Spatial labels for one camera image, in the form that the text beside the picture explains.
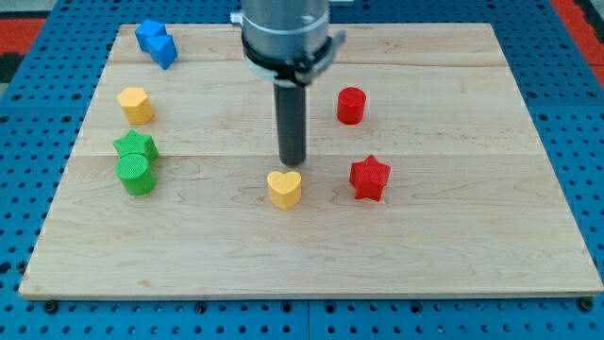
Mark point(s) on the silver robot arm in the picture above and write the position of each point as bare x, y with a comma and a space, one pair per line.
287, 42

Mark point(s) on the yellow hexagon block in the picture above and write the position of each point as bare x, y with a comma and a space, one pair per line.
136, 106

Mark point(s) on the yellow heart block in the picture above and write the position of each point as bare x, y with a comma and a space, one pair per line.
285, 189

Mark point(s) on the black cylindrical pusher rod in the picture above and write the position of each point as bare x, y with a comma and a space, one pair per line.
290, 105

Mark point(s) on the red star block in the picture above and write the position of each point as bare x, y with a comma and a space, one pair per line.
369, 178

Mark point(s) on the red cylinder block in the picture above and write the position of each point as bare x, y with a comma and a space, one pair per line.
351, 105

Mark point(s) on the wooden board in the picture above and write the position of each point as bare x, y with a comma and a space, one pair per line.
472, 207

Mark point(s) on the green cylinder block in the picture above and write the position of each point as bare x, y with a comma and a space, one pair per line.
136, 174

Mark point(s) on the green star block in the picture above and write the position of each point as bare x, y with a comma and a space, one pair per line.
136, 143

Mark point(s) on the blue triangle block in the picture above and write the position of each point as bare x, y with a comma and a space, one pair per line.
162, 50

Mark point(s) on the blue cube block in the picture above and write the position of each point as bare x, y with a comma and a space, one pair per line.
149, 29

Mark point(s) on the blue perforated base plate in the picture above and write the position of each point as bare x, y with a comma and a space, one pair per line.
53, 53

